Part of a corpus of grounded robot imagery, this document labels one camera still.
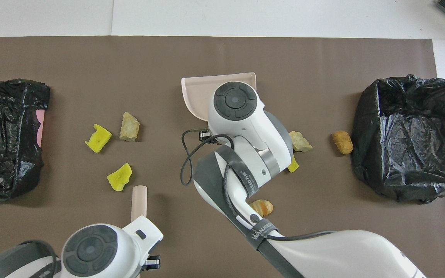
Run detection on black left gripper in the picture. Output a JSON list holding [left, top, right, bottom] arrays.
[[143, 255, 161, 269]]

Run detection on beige plastic dustpan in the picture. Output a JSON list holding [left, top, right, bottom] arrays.
[[181, 72, 257, 120]]

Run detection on beige hand brush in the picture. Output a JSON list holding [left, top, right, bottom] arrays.
[[131, 185, 147, 224]]

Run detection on beige ridged foam piece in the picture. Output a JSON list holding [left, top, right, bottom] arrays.
[[120, 112, 140, 142]]

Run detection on orange striped croissant piece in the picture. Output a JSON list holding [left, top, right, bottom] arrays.
[[250, 200, 274, 217]]

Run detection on pale beige foam chunk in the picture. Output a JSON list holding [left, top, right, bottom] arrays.
[[288, 131, 313, 153]]

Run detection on brown bread roll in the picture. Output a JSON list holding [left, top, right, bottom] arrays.
[[332, 131, 353, 155]]

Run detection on pink plastic bin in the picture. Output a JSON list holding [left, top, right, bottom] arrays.
[[36, 110, 46, 148]]

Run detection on black bag lined bin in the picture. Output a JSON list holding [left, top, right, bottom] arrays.
[[351, 74, 445, 204], [0, 79, 50, 200]]

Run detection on brown paper table mat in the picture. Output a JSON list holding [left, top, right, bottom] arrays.
[[0, 36, 445, 278]]

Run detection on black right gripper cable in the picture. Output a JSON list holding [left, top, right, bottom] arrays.
[[180, 129, 339, 247]]

